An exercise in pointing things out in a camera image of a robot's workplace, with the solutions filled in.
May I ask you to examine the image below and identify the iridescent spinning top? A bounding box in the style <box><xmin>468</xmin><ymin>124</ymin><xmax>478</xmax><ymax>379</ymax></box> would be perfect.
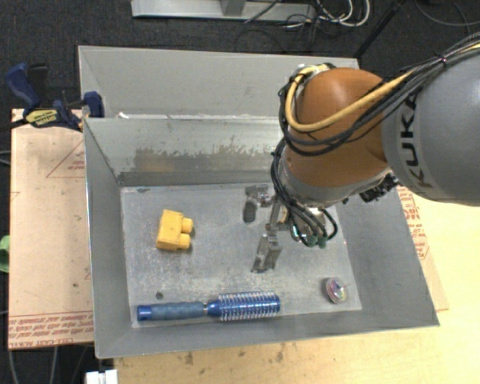
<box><xmin>324</xmin><ymin>277</ymin><xmax>350</xmax><ymax>306</ymax></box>

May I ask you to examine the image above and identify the grey metal bin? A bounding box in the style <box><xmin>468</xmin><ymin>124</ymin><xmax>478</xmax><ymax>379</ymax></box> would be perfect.
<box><xmin>78</xmin><ymin>45</ymin><xmax>441</xmax><ymax>360</ymax></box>

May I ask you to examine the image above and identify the yellow toy building block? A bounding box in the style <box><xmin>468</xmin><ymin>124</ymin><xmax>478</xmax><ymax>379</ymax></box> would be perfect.
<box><xmin>155</xmin><ymin>209</ymin><xmax>194</xmax><ymax>253</ymax></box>

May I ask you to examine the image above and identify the blue round hairbrush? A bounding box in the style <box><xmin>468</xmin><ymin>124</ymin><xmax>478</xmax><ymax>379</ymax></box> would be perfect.
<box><xmin>136</xmin><ymin>290</ymin><xmax>282</xmax><ymax>323</ymax></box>

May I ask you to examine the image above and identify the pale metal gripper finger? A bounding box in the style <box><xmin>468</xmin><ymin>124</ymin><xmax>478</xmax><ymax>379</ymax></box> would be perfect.
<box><xmin>242</xmin><ymin>184</ymin><xmax>274</xmax><ymax>224</ymax></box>
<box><xmin>250</xmin><ymin>233</ymin><xmax>284</xmax><ymax>274</ymax></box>

